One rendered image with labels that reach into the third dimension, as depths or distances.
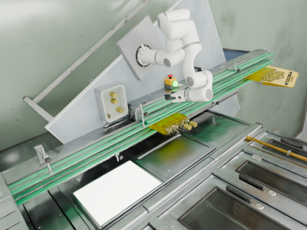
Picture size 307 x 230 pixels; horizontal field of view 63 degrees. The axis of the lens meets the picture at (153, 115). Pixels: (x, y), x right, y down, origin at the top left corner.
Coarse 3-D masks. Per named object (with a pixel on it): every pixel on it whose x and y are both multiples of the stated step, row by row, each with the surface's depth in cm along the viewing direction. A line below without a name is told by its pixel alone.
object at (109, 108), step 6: (120, 84) 160; (108, 90) 155; (114, 90) 166; (120, 90) 165; (102, 96) 153; (108, 96) 165; (120, 96) 168; (102, 102) 155; (108, 102) 166; (120, 102) 171; (126, 102) 167; (108, 108) 167; (114, 108) 170; (126, 108) 169; (114, 114) 170; (120, 114) 169; (126, 114) 170; (108, 120) 161
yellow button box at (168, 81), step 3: (165, 78) 195; (168, 78) 195; (171, 78) 194; (174, 78) 193; (165, 81) 195; (168, 81) 193; (171, 81) 192; (165, 84) 197; (168, 84) 194; (171, 84) 193; (168, 87) 195; (171, 87) 193
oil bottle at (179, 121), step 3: (168, 117) 178; (171, 117) 178; (174, 117) 177; (177, 117) 177; (174, 120) 174; (177, 120) 173; (180, 120) 172; (183, 120) 173; (180, 123) 171; (180, 126) 172
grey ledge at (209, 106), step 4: (232, 92) 243; (236, 92) 248; (224, 96) 236; (228, 96) 241; (232, 96) 242; (216, 100) 229; (220, 100) 234; (224, 100) 235; (208, 104) 223; (212, 104) 227; (216, 104) 230; (204, 108) 220; (208, 108) 224; (196, 112) 215; (200, 112) 218; (188, 116) 209; (192, 116) 213
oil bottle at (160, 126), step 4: (156, 124) 172; (160, 124) 171; (164, 124) 170; (152, 128) 177; (156, 128) 173; (160, 128) 169; (164, 128) 166; (168, 128) 165; (160, 132) 171; (164, 132) 167; (168, 132) 165
